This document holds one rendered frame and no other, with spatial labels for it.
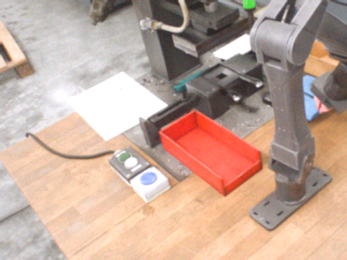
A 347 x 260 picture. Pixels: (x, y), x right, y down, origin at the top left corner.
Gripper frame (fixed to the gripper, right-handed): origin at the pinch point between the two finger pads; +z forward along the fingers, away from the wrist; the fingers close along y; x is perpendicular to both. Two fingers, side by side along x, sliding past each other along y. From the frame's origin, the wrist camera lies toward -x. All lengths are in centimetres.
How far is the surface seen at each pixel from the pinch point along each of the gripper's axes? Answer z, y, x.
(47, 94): 202, 164, 18
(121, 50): 207, 174, -50
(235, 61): 10.8, 28.1, 2.7
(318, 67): 6.2, 11.9, -14.3
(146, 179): 7.1, 11.0, 44.8
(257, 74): 10.1, 21.0, 0.6
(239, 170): 4.2, -0.1, 26.3
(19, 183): 25, 34, 68
